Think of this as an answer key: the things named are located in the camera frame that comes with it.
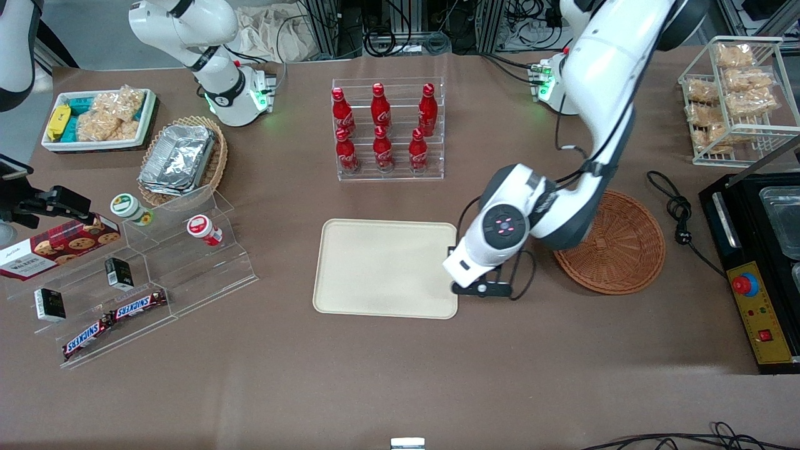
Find red tartan cookie box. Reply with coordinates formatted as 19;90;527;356
0;213;122;283

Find small black carton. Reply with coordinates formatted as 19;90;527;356
34;287;67;323
104;256;135;292

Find small clear acrylic step stand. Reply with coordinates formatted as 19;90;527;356
121;184;259;315

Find black floor cable bundle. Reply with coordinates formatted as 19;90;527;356
580;421;800;450

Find brown round wicker basket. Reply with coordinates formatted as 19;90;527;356
552;190;667;296

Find metal appliance pan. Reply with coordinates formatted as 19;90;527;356
758;186;800;261

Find bagged fried snack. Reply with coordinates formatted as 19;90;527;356
724;67;774;94
692;122;733;155
685;102;721;127
725;89;780;118
714;42;756;69
684;77;721;105

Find large clear acrylic step stand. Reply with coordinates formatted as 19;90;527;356
0;237;179;370

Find red cola bottle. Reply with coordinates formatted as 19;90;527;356
372;125;396;173
417;82;439;138
371;82;393;133
408;127;429;173
331;87;356;139
335;127;360;174

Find black appliance housing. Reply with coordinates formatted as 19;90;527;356
698;170;800;376

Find teal snack packet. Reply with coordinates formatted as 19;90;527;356
64;94;96;143

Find beige plastic tray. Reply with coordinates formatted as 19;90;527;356
312;218;459;320

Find beige crumpled cloth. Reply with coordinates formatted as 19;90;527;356
235;5;316;64

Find white wire rack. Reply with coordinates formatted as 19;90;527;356
677;35;800;168

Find bagged rice cracker snack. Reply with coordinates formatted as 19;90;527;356
77;85;146;143

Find aluminium foil container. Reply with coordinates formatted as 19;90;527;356
138;124;217;198

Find red lid yogurt cup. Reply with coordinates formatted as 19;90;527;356
186;214;224;247

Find white rectangular dish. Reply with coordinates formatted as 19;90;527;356
41;87;158;154

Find brown Snickers bar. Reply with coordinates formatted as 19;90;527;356
62;315;117;362
111;289;169;322

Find aluminium frame with cables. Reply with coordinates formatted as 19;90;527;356
294;0;566;58

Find green lid yogurt cup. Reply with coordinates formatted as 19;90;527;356
110;193;154;228

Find yellow snack packet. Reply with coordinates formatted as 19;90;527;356
46;104;72;142

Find clear acrylic bottle rack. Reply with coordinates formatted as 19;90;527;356
331;76;446;183

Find light oval wicker basket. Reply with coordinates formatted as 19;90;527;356
137;115;229;208

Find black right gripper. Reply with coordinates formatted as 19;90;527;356
0;185;93;229

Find yellow control panel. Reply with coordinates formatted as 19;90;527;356
726;262;795;366

